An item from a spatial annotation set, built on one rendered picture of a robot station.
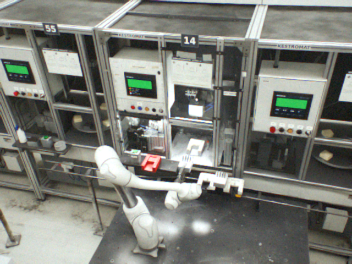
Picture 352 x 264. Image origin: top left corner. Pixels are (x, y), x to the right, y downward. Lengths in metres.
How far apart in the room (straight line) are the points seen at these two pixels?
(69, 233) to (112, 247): 1.15
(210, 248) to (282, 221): 0.63
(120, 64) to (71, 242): 1.92
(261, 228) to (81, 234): 1.86
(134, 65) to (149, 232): 1.21
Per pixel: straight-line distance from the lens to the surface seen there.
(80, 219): 3.92
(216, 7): 3.08
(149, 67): 2.56
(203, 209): 2.91
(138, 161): 2.97
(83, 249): 3.66
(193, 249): 2.67
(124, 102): 2.81
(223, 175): 2.84
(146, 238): 2.52
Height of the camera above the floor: 2.86
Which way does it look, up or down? 36 degrees down
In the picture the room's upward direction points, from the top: 2 degrees counter-clockwise
